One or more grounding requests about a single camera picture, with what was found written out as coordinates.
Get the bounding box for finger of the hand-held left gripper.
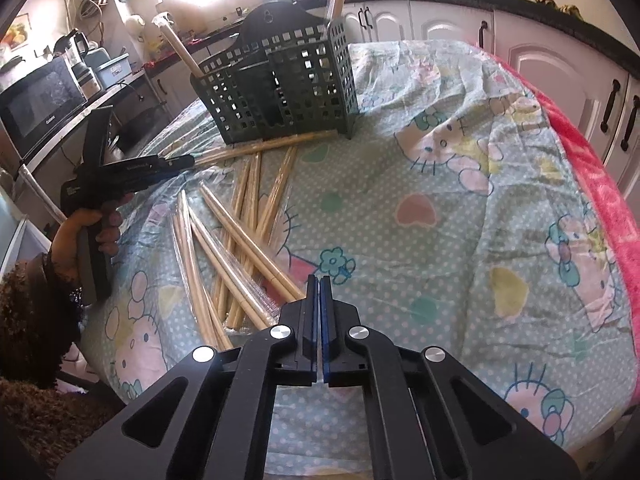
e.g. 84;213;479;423
102;155;196;177
107;172;166;193

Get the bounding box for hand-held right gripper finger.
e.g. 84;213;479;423
320;275;583;480
55;275;319;480

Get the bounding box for bunch of chopsticks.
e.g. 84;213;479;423
170;146;307;351

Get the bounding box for green plastic utensil basket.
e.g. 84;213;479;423
190;2;358;146

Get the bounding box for person's left forearm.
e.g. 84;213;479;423
0;252;86;391

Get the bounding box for person's left hand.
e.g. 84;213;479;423
50;201;124;281

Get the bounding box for grey stone shelf unit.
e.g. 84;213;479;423
20;67;151;171

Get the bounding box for white plastic drawer unit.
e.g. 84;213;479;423
0;190;51;271

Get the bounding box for cartoon cat printed tablecloth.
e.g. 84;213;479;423
85;40;628;476

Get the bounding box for black microwave oven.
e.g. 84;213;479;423
0;55;88;158

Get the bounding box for blue-grey plastic container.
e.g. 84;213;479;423
94;47;135;88

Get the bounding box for blender with dark base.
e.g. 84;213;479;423
72;50;103;101

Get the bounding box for electric kettle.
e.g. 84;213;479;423
64;29;92;58

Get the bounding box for white plastic jug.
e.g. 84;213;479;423
154;0;183;26

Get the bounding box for brown fuzzy coat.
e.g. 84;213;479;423
0;375;123;480

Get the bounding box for pink fleece blanket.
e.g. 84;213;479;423
492;45;640;311

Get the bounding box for white kitchen cabinets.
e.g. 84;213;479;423
345;0;640;201

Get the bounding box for black kitchen countertop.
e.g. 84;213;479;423
345;0;640;61

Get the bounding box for ginger roots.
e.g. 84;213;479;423
536;0;583;17

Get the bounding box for fruit wall picture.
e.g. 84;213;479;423
0;20;28;51

